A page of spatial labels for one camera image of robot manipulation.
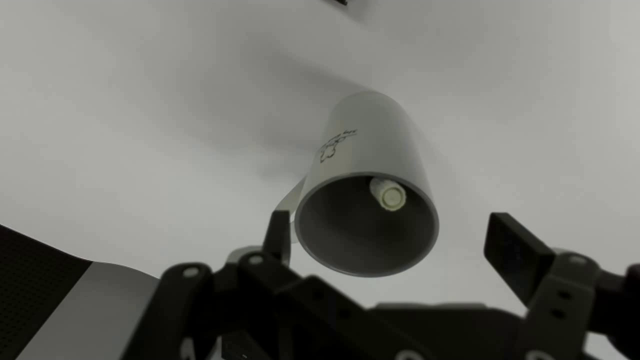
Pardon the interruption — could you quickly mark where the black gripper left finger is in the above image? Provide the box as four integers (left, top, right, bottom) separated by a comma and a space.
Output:
261, 210, 289, 263

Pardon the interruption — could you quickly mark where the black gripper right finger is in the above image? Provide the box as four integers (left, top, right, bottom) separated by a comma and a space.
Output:
484, 211, 555, 308

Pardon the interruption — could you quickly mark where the white ceramic mug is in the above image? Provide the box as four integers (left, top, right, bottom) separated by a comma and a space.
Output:
277, 92, 439, 278

